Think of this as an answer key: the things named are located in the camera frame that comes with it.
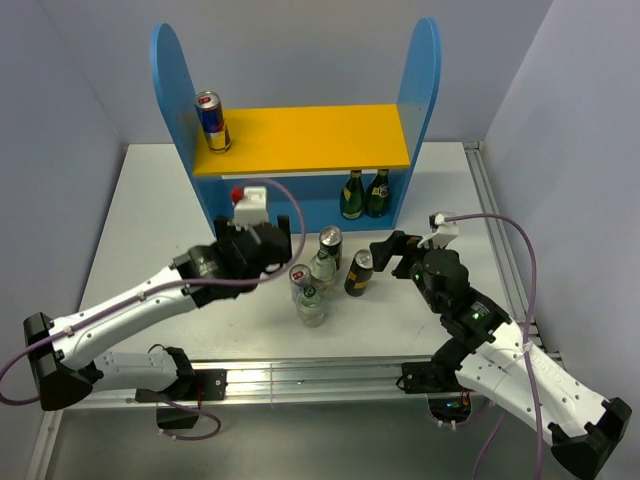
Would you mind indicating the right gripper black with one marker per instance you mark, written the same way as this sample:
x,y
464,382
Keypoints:
x,y
382,251

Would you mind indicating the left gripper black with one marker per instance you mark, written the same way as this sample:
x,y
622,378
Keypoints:
x,y
225,232

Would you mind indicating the silver gold Red Bull can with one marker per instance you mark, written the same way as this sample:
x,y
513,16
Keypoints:
x,y
299,277

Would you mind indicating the clear Chang bottle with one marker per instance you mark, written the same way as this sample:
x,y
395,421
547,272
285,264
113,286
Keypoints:
x,y
323,271
310,307

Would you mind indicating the blue silver Red Bull can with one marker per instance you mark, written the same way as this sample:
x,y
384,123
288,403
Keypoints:
x,y
210,113

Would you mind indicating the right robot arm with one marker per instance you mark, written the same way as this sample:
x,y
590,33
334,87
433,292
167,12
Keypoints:
x,y
487,353

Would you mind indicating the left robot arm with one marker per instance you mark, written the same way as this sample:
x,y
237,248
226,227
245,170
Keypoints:
x,y
72,357

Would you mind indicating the black can near shelf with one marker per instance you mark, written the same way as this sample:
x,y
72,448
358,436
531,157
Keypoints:
x,y
331,239

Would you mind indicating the blue and yellow wooden shelf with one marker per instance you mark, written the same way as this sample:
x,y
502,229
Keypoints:
x,y
309,149

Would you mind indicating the black yellow can right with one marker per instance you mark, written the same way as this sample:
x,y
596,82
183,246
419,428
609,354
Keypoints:
x,y
359,274

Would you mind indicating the green Perrier bottle red label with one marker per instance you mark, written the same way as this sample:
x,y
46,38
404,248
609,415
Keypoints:
x,y
378,196

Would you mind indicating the green bottle yellow label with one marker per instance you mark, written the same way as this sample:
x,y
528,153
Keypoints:
x,y
352,196

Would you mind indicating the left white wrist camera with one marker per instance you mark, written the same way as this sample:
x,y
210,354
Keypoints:
x,y
249,205

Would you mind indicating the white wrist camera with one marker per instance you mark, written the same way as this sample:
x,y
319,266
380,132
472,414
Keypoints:
x,y
249,205
443,232

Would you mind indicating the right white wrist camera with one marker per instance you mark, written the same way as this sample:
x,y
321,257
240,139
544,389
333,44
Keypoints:
x,y
443,232

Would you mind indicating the aluminium side rail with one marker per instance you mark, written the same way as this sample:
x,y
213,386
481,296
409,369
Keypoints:
x,y
498,230

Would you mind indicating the aluminium front rail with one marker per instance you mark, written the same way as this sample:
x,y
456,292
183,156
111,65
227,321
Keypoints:
x,y
250,387

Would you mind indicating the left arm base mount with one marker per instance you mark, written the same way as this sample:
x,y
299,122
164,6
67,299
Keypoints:
x,y
179,408

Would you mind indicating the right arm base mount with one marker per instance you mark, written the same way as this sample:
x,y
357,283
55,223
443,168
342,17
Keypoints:
x,y
448,402

